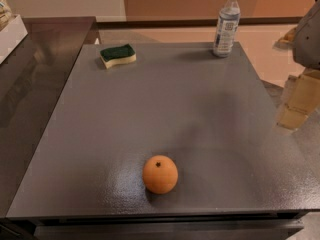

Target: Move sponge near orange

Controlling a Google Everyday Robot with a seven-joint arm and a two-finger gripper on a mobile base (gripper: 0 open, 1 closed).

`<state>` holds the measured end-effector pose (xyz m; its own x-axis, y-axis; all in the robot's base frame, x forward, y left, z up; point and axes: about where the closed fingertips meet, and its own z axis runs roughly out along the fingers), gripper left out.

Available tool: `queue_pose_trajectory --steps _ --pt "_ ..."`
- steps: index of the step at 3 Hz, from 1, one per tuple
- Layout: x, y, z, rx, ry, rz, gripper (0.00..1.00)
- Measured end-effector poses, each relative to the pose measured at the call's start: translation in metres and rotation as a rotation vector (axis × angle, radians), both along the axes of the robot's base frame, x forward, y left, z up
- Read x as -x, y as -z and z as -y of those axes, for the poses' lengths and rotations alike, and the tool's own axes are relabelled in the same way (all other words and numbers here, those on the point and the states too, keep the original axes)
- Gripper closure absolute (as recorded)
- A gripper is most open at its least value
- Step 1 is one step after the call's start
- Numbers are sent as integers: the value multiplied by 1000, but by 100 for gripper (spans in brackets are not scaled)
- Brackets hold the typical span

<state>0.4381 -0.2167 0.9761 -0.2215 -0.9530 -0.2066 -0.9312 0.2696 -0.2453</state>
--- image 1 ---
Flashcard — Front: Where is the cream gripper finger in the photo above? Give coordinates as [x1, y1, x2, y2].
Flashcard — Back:
[276, 68, 320, 131]

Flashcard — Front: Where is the green and yellow sponge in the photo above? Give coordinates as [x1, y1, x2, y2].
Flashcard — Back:
[100, 44, 136, 69]

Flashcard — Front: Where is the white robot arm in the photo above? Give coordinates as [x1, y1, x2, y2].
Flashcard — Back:
[276, 0, 320, 132]

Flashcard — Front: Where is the clear plastic water bottle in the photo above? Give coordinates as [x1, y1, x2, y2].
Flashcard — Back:
[213, 0, 241, 57]

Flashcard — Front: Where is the orange fruit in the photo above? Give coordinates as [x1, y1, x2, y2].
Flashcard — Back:
[142, 155, 178, 194]

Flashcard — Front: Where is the dark side counter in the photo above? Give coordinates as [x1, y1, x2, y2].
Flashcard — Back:
[0, 16, 100, 219]

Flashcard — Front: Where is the white box on counter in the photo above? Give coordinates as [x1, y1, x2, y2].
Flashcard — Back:
[0, 14, 28, 64]

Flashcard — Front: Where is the packaged item on box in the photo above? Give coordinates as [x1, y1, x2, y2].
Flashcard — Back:
[0, 0, 12, 31]

